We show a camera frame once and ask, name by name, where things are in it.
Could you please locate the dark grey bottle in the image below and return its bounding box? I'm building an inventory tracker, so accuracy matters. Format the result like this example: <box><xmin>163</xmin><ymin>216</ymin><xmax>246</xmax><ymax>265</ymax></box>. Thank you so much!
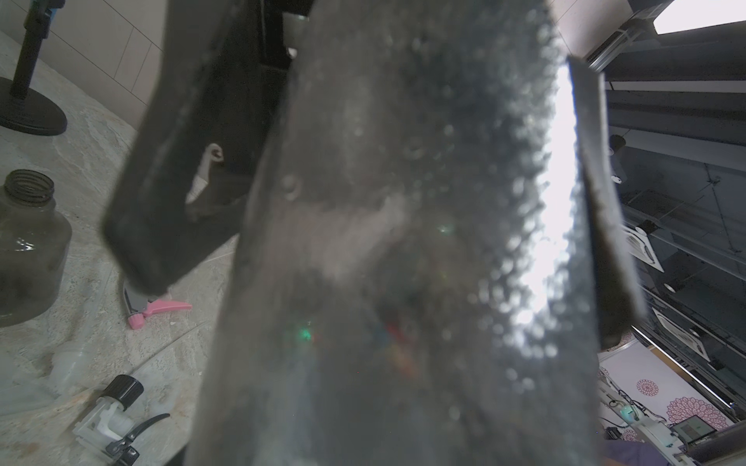
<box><xmin>1</xmin><ymin>169</ymin><xmax>72</xmax><ymax>327</ymax></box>

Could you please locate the pink grey spray nozzle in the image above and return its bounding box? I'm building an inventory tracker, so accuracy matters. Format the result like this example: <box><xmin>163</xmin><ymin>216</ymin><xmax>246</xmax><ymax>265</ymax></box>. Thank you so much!
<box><xmin>122</xmin><ymin>280</ymin><xmax>192</xmax><ymax>330</ymax></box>

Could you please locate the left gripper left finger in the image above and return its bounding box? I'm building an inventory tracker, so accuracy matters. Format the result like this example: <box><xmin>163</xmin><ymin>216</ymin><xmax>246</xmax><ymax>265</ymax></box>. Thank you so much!
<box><xmin>102</xmin><ymin>1</ymin><xmax>289</xmax><ymax>295</ymax></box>

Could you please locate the microphone on black stand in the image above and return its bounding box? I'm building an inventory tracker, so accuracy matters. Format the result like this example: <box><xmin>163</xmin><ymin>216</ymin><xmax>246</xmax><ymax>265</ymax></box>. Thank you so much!
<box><xmin>1</xmin><ymin>0</ymin><xmax>67</xmax><ymax>136</ymax></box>

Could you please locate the black white spray nozzle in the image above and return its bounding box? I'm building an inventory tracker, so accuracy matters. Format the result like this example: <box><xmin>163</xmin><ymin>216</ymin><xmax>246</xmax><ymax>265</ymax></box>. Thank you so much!
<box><xmin>72</xmin><ymin>374</ymin><xmax>170</xmax><ymax>465</ymax></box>

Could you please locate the clear spray nozzle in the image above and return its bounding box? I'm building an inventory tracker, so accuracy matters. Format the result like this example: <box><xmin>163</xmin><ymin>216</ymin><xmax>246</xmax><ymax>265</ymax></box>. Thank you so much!
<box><xmin>1</xmin><ymin>342</ymin><xmax>92</xmax><ymax>417</ymax></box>

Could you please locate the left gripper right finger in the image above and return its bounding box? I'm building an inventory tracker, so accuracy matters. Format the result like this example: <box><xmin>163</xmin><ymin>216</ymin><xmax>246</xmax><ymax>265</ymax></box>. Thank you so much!
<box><xmin>567</xmin><ymin>57</ymin><xmax>646</xmax><ymax>350</ymax></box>

